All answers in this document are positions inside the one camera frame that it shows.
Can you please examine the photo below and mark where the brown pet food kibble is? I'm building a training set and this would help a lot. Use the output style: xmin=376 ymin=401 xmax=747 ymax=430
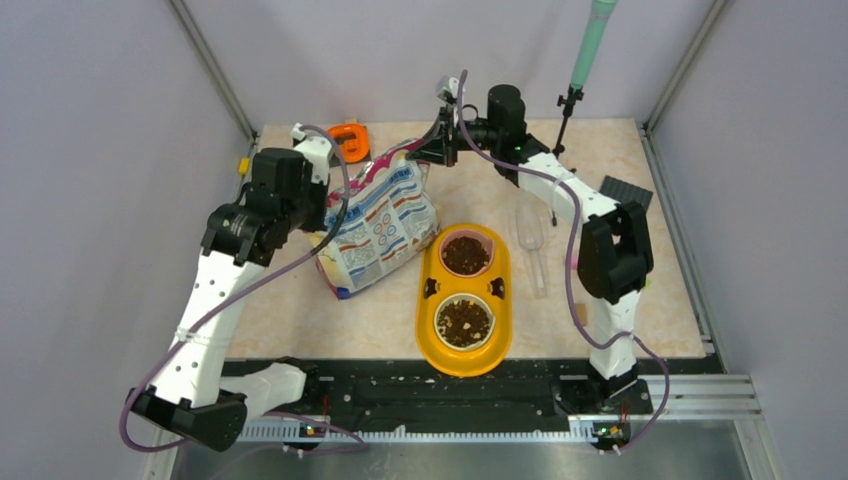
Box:
xmin=436 ymin=236 xmax=492 ymax=349

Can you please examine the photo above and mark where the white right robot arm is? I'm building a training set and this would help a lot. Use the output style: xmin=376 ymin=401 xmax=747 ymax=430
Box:
xmin=408 ymin=77 xmax=654 ymax=412

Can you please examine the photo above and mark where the brown wooden block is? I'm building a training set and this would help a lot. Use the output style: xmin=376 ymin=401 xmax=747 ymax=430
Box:
xmin=576 ymin=303 xmax=588 ymax=326

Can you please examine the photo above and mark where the black tripod stand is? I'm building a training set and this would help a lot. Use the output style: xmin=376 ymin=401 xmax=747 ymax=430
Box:
xmin=551 ymin=86 xmax=584 ymax=158

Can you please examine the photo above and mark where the small yellow wall block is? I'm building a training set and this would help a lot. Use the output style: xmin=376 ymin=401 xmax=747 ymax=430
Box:
xmin=238 ymin=157 xmax=250 ymax=176

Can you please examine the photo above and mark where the mint green pole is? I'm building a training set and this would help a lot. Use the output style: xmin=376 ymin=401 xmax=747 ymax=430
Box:
xmin=569 ymin=0 xmax=618 ymax=90

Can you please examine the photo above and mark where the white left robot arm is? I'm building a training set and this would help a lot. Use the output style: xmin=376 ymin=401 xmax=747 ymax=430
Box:
xmin=119 ymin=124 xmax=341 ymax=452

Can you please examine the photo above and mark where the dark grey building baseplate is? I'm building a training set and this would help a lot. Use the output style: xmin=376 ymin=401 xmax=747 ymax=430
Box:
xmin=599 ymin=176 xmax=654 ymax=210

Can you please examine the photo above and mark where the clear plastic scoop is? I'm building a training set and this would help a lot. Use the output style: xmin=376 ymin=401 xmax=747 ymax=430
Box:
xmin=515 ymin=203 xmax=548 ymax=298

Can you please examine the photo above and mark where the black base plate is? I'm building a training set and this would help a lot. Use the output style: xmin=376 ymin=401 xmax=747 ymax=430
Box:
xmin=198 ymin=357 xmax=723 ymax=435

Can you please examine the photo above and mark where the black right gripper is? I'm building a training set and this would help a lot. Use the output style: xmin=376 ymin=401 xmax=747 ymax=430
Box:
xmin=409 ymin=105 xmax=502 ymax=169

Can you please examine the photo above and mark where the yellow double pet feeder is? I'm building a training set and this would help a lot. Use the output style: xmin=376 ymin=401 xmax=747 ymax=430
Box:
xmin=415 ymin=223 xmax=513 ymax=377

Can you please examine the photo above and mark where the pink food bowl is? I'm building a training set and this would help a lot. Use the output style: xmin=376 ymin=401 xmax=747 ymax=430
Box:
xmin=437 ymin=228 xmax=495 ymax=278

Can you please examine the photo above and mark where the pink pet food bag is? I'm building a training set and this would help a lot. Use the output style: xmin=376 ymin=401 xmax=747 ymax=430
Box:
xmin=316 ymin=139 xmax=440 ymax=300

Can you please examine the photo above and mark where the cream food bowl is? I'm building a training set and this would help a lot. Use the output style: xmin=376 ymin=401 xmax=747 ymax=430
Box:
xmin=433 ymin=293 xmax=496 ymax=352

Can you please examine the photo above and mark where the aluminium frame rail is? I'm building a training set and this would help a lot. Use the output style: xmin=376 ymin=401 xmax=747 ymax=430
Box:
xmin=145 ymin=358 xmax=785 ymax=479

